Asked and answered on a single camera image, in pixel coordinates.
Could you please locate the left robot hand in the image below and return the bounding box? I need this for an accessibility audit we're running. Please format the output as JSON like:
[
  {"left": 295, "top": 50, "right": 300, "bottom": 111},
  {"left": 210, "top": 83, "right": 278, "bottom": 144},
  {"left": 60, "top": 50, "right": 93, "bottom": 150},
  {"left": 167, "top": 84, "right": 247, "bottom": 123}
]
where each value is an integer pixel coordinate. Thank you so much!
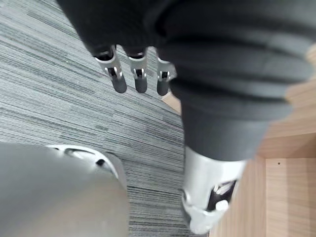
[{"left": 56, "top": 0, "right": 316, "bottom": 235}]

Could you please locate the silver robot leg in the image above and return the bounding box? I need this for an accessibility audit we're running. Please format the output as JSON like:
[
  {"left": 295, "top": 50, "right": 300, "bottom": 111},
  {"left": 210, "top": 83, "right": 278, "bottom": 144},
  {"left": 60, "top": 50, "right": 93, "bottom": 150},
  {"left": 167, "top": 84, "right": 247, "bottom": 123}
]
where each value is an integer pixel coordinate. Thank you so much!
[{"left": 0, "top": 142, "right": 131, "bottom": 237}]

